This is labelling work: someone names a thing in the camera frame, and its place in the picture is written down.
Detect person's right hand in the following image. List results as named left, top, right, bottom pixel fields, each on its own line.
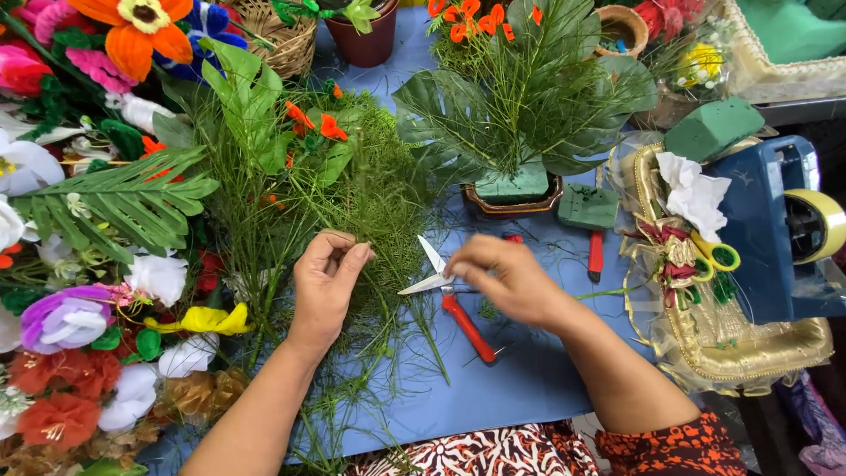
left=444, top=233, right=571, bottom=331

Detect person's left hand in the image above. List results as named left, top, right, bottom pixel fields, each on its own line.
left=287, top=229, right=375, bottom=351

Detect red-handled scissors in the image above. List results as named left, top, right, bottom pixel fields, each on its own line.
left=397, top=233, right=524, bottom=366

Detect green fern sprig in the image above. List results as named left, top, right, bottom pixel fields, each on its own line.
left=330, top=129, right=424, bottom=318

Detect brown ceramic pot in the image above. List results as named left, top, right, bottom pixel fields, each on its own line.
left=460, top=173, right=565, bottom=221

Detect green foam block in pot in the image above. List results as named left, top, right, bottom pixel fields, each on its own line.
left=474, top=161, right=550, bottom=205

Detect blue table cover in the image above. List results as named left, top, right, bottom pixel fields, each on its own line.
left=137, top=7, right=662, bottom=476

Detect small green foam piece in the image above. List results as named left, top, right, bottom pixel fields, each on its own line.
left=557, top=183, right=621, bottom=231

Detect green leaf arrangement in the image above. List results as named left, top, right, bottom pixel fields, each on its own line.
left=393, top=0, right=659, bottom=187

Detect zebra patterned skirt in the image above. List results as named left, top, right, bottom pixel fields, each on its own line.
left=342, top=419, right=602, bottom=476

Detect red and gold ribbon bow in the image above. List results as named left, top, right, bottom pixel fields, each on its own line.
left=624, top=217, right=703, bottom=309

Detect heap of green foliage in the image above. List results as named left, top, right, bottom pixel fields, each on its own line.
left=159, top=38, right=457, bottom=476

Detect white fabric flower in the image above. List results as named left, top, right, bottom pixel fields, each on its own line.
left=655, top=151, right=733, bottom=244

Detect maroon plastic pot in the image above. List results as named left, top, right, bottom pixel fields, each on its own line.
left=324, top=0, right=401, bottom=69

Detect small green artificial plant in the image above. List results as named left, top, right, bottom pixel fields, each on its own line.
left=271, top=0, right=384, bottom=35

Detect orange and dark patterned sleeve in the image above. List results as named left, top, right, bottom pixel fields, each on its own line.
left=594, top=409, right=748, bottom=476

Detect gold decorative tray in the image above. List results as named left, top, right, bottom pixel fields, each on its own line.
left=620, top=138, right=835, bottom=398

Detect woven wicker basket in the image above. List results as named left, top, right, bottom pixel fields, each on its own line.
left=228, top=0, right=319, bottom=81

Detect green floral foam brick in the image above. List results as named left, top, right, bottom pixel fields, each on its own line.
left=664, top=97, right=767, bottom=164

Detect round clay pot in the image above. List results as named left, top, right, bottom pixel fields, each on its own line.
left=591, top=4, right=650, bottom=61

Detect blue tape dispenser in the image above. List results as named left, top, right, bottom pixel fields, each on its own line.
left=701, top=135, right=846, bottom=325

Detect wrapped yellow flower bouquet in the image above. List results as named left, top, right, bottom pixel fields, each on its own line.
left=630, top=0, right=736, bottom=131

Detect yellow tape roll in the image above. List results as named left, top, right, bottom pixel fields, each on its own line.
left=783, top=188, right=846, bottom=266

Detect cream lace-trimmed tray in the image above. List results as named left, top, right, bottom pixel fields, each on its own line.
left=719, top=0, right=846, bottom=105

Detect purple fabric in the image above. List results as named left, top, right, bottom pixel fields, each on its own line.
left=775, top=369, right=846, bottom=476

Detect heap of artificial flowers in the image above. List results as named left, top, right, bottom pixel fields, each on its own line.
left=0, top=0, right=255, bottom=476

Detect red-handled knife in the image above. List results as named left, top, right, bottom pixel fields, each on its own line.
left=587, top=229, right=605, bottom=284

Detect yellow-handled scissors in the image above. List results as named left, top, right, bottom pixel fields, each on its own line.
left=687, top=229, right=742, bottom=284

